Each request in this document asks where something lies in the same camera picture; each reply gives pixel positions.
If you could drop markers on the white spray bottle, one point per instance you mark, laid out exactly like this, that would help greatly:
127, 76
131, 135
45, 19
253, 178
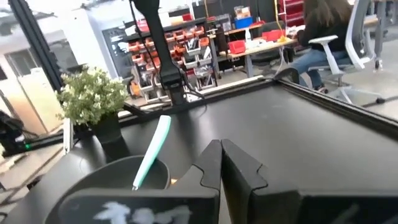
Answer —
248, 35

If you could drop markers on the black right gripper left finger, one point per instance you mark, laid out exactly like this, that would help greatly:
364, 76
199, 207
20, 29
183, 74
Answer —
208, 171

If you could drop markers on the black frame strut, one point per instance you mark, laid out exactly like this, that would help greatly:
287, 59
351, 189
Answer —
34, 40

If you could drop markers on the white office chair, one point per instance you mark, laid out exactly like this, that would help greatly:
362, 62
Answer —
357, 37

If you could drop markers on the black device green light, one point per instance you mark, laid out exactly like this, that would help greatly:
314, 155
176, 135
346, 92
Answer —
11, 133

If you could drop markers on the red drawer cabinet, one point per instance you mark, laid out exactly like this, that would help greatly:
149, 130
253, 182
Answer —
292, 12

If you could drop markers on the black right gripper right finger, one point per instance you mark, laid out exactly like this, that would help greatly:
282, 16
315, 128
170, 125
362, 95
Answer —
248, 193

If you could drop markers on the beige panel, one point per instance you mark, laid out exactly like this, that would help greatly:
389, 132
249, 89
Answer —
31, 99

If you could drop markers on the grey desk leg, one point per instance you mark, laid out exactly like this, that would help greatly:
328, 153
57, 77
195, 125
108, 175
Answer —
378, 37

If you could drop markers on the red storage bin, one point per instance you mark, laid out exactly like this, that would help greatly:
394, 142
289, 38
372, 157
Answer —
237, 46
272, 35

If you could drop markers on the shelf with red bins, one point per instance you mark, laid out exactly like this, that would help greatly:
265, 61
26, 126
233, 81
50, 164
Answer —
192, 46

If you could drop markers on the green potted plant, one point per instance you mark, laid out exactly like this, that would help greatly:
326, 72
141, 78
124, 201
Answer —
90, 96

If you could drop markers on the white bracket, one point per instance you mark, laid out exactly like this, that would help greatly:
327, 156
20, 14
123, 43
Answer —
68, 137

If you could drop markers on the black table frame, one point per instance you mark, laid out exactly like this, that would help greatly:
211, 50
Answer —
342, 105

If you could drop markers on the blue box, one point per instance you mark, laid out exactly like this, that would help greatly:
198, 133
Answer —
243, 22

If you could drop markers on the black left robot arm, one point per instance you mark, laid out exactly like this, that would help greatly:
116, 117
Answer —
155, 31

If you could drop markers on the wooden work desk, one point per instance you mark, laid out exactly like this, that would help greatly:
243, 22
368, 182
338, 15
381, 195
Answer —
258, 48

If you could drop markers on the black bowl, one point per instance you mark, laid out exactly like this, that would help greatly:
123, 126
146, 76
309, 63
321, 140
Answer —
118, 174

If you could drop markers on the white cabinet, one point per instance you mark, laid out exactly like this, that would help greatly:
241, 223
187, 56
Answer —
87, 40

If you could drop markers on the person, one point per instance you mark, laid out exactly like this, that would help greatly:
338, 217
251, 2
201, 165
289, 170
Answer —
323, 28

